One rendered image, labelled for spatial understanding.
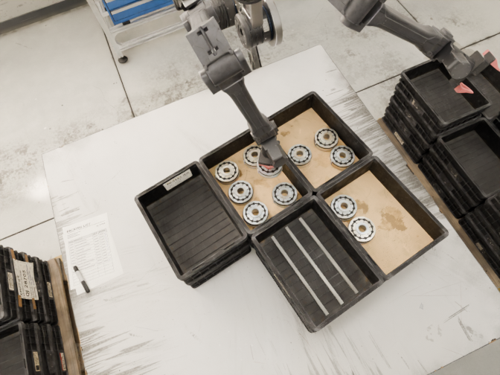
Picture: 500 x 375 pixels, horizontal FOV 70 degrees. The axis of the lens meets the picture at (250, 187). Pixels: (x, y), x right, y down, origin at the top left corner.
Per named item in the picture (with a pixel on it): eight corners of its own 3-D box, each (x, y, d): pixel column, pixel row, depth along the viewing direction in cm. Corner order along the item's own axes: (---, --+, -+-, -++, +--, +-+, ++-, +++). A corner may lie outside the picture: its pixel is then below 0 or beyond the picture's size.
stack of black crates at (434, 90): (379, 118, 240) (399, 71, 200) (418, 102, 243) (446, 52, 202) (414, 166, 224) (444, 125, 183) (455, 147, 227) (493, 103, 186)
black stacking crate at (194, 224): (143, 207, 154) (133, 198, 144) (202, 172, 159) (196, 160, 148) (187, 286, 139) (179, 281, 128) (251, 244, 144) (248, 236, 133)
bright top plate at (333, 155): (325, 152, 153) (325, 152, 152) (345, 142, 154) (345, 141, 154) (338, 170, 149) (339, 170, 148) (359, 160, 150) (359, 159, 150)
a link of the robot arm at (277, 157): (271, 117, 117) (248, 131, 118) (287, 145, 112) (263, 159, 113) (280, 132, 128) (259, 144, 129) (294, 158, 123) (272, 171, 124)
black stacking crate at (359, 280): (252, 245, 144) (250, 236, 133) (312, 205, 148) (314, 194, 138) (312, 333, 128) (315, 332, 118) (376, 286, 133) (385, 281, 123)
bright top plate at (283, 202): (267, 191, 148) (267, 190, 147) (287, 178, 149) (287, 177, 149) (281, 210, 144) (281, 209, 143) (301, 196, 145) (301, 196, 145)
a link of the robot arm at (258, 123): (235, 40, 81) (195, 65, 82) (245, 58, 79) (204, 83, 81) (275, 120, 121) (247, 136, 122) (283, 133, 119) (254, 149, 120)
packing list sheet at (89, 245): (58, 229, 165) (57, 229, 165) (106, 210, 167) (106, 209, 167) (72, 297, 152) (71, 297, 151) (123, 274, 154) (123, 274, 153)
